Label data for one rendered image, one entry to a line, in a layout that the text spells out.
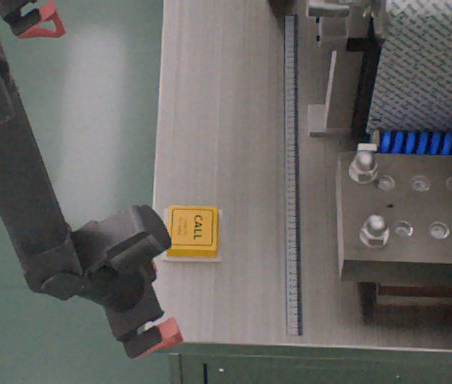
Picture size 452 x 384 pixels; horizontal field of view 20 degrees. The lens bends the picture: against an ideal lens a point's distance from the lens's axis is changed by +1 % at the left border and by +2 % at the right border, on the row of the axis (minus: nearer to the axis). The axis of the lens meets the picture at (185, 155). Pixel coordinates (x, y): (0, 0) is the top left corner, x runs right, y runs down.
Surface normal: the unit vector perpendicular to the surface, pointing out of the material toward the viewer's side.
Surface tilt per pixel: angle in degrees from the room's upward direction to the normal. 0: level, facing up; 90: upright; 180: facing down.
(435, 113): 90
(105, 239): 25
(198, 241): 0
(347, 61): 90
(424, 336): 0
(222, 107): 0
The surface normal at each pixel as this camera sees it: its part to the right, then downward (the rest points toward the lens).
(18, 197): 0.28, 0.81
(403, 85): -0.04, 0.84
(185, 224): -0.02, -0.54
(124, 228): -0.42, -0.36
